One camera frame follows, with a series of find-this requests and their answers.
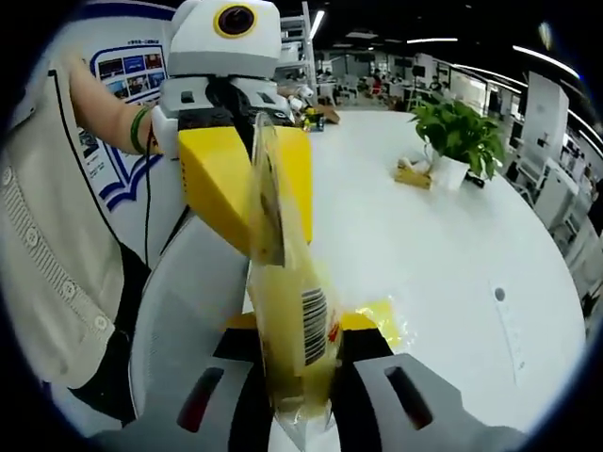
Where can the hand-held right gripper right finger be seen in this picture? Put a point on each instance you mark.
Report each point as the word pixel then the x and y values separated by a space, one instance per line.
pixel 377 376

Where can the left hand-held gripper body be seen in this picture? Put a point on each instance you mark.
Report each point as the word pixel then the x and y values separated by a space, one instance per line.
pixel 221 61

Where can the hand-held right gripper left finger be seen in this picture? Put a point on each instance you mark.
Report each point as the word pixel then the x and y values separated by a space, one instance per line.
pixel 235 376

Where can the yellow silicone block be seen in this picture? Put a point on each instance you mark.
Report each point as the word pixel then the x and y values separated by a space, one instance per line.
pixel 381 322
pixel 294 329

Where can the yellow wooden box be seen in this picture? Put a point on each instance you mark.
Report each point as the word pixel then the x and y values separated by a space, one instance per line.
pixel 413 175

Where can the green potted plant white pot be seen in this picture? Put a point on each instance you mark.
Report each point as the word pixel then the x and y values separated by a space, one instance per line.
pixel 459 136

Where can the small black object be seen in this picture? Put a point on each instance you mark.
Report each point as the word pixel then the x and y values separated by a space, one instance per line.
pixel 476 181

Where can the person's beige knit cardigan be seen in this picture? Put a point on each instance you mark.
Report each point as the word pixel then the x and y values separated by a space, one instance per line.
pixel 42 245

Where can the white square pillar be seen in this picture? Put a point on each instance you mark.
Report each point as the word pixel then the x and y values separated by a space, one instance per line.
pixel 546 110

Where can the blue framed wall poster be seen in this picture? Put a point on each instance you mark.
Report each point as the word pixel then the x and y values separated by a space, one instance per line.
pixel 127 94

